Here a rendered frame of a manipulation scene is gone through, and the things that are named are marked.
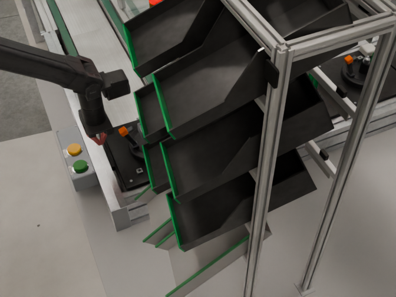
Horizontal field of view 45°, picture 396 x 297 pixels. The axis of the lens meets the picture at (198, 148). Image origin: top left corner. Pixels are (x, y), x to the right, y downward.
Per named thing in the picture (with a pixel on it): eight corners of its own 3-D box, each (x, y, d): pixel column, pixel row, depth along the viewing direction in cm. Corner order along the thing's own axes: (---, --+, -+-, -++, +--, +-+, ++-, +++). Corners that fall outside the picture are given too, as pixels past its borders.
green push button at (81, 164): (76, 176, 135) (74, 171, 133) (72, 166, 137) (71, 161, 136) (89, 171, 136) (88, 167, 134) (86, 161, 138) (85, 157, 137)
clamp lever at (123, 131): (132, 148, 135) (119, 134, 129) (130, 143, 137) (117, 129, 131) (143, 141, 135) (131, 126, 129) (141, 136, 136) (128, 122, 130)
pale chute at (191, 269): (180, 300, 106) (165, 297, 103) (168, 249, 115) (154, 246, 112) (273, 234, 94) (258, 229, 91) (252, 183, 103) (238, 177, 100)
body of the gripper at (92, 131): (102, 108, 129) (98, 86, 123) (114, 132, 123) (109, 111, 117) (78, 115, 127) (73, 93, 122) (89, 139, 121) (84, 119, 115)
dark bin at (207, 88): (175, 141, 68) (149, 111, 62) (158, 83, 76) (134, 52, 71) (358, 45, 63) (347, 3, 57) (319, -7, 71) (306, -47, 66)
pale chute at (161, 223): (157, 246, 115) (142, 242, 113) (147, 203, 124) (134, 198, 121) (238, 180, 103) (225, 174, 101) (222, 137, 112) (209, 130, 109)
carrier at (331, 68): (352, 113, 150) (362, 83, 140) (310, 69, 164) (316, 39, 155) (413, 92, 156) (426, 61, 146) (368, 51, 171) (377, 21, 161)
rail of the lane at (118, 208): (116, 232, 133) (110, 210, 125) (49, 54, 187) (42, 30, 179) (135, 225, 134) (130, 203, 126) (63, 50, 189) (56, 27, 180)
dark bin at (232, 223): (184, 253, 92) (165, 238, 86) (170, 198, 100) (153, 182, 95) (317, 189, 87) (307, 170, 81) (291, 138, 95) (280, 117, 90)
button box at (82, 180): (76, 192, 137) (71, 179, 133) (59, 144, 150) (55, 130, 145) (99, 184, 139) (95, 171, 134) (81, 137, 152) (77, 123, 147)
